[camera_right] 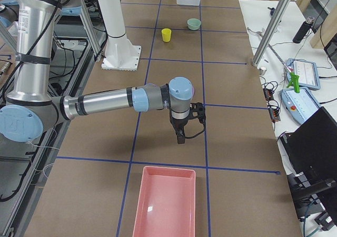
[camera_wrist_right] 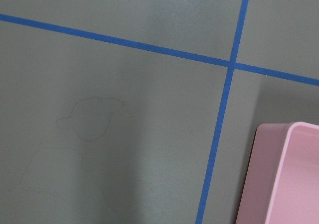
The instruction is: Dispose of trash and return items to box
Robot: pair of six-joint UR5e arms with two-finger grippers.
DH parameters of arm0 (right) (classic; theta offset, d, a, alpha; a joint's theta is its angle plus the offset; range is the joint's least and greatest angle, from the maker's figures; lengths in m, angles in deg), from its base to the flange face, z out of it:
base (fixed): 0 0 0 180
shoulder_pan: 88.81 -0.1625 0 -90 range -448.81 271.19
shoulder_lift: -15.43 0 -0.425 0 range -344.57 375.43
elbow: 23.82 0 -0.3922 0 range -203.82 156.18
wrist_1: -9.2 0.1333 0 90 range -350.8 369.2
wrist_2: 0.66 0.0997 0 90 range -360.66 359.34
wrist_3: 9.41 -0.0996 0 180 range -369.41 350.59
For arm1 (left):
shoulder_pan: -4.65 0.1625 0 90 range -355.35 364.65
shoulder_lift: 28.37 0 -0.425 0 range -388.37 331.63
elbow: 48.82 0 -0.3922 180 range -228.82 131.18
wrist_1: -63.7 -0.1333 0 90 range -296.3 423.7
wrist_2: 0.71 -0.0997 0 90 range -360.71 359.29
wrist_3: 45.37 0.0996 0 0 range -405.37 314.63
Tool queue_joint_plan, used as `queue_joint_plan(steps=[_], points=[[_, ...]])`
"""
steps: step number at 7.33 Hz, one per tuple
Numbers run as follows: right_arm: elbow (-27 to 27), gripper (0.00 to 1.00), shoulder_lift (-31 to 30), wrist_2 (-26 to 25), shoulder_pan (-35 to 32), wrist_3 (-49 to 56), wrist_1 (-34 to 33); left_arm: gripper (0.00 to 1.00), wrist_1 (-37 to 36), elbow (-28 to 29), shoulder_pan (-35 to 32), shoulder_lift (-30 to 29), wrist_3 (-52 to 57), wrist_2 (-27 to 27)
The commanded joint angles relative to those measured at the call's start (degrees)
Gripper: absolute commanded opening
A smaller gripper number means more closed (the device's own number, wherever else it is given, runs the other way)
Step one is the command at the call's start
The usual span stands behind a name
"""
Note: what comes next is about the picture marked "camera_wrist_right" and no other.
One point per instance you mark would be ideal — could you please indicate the pink plastic bin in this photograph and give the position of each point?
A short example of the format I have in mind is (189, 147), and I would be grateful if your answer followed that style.
(282, 181)

